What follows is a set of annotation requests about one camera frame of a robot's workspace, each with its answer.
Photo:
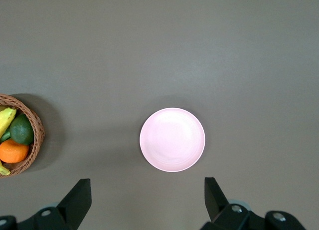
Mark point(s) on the yellow banana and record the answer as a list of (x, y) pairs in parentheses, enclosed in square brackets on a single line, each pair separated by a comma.
[(6, 119)]

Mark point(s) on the brown wicker basket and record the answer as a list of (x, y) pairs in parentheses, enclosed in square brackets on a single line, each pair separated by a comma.
[(37, 130)]

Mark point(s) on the green avocado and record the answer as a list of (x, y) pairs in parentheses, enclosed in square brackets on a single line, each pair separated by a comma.
[(22, 132)]

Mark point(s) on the pink round plate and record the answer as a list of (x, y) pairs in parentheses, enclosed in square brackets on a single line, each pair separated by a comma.
[(172, 139)]

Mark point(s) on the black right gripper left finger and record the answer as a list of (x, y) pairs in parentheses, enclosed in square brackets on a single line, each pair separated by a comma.
[(74, 205)]

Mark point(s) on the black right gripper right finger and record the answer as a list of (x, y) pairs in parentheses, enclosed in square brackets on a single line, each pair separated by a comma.
[(215, 202)]

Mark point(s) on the orange mandarin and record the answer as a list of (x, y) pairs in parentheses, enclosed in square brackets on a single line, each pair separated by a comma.
[(13, 152)]

